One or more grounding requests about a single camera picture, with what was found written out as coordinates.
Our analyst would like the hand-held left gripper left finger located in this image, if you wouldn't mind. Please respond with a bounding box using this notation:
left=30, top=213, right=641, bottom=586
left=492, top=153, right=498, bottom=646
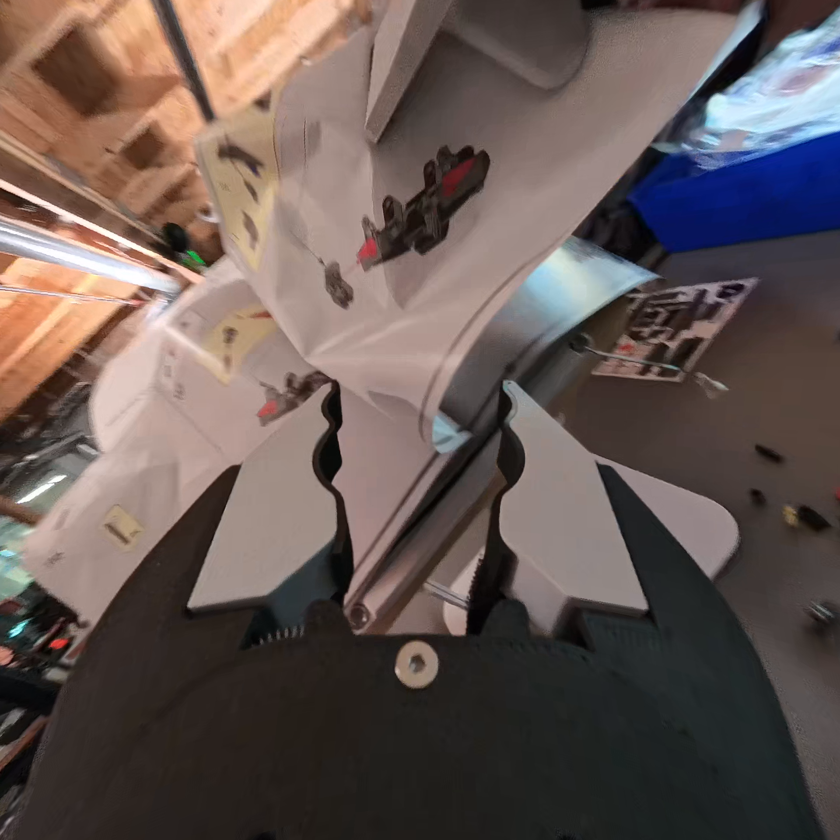
left=187, top=384, right=357, bottom=613

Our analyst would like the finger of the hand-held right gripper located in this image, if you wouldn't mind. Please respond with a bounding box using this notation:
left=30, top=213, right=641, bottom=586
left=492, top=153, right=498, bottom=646
left=364, top=0, right=455, bottom=143

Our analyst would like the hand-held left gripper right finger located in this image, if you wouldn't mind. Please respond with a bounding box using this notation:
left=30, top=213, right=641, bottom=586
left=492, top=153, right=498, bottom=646
left=466, top=379, right=652, bottom=634

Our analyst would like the lego sticker sheet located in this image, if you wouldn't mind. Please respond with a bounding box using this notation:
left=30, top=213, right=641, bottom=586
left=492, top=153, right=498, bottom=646
left=591, top=277, right=761, bottom=383

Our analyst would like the lego instruction booklet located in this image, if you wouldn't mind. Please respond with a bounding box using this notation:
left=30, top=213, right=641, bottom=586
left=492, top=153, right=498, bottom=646
left=26, top=0, right=769, bottom=595

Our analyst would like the white metal book stand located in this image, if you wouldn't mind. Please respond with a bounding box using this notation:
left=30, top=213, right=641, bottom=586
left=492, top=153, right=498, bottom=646
left=341, top=239, right=742, bottom=634

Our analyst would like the blue plastic bin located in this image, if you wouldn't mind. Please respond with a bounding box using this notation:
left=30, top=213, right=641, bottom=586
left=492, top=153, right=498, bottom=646
left=626, top=131, right=840, bottom=253

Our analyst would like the steel cord with white end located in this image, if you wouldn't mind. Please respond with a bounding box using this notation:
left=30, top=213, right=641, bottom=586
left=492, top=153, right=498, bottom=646
left=570, top=333, right=731, bottom=399

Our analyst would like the silver ventilation duct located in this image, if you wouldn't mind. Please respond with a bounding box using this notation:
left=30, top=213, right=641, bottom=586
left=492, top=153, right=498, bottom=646
left=0, top=215, right=182, bottom=298

